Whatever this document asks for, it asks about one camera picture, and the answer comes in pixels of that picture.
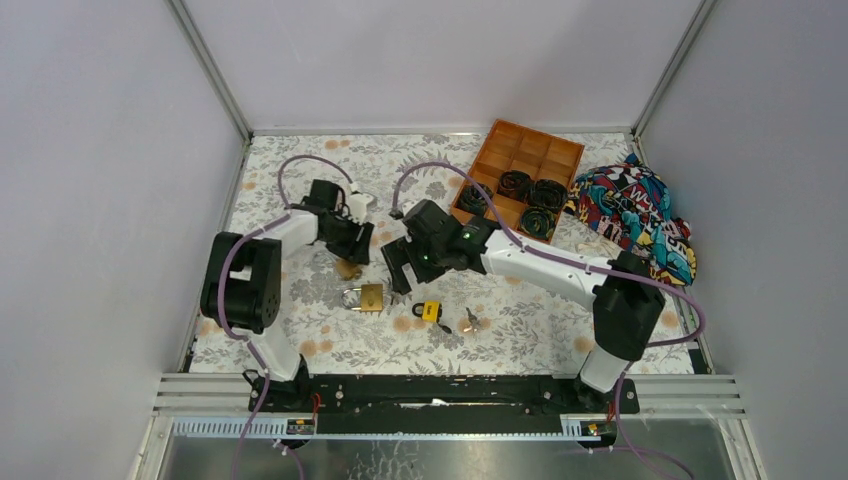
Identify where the brass padlock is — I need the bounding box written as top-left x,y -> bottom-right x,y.
340,283 -> 384,313
335,259 -> 363,281

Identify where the yellow padlock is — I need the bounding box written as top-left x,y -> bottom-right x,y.
412,301 -> 442,324

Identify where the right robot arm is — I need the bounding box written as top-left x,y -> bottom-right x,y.
381,200 -> 665,412

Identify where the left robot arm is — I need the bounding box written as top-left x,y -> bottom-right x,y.
200,180 -> 374,411

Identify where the floral table mat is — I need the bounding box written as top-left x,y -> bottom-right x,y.
188,132 -> 697,378

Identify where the rolled dark tie left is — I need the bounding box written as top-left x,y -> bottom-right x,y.
456,184 -> 494,216

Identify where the rolled dark tie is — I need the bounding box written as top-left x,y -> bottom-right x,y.
527,179 -> 567,213
456,184 -> 494,216
518,206 -> 558,242
497,170 -> 535,203

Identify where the rolled dark tie middle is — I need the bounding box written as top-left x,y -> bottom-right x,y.
497,170 -> 535,203

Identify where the rolled dark tie front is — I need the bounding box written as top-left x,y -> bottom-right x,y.
518,206 -> 558,242

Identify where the rolled dark tie right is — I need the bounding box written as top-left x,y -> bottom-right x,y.
527,179 -> 567,213

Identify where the orange wooden compartment tray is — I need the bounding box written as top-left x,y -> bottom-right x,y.
451,119 -> 584,244

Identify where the colourful patterned cloth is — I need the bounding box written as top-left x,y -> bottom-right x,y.
564,153 -> 697,286

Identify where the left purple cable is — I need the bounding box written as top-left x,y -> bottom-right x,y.
215,154 -> 359,480

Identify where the purple cable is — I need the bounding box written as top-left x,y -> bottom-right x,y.
390,161 -> 708,480
215,154 -> 359,480

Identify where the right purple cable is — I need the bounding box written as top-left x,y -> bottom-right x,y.
390,161 -> 708,480

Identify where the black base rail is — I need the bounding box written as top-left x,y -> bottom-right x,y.
242,370 -> 640,435

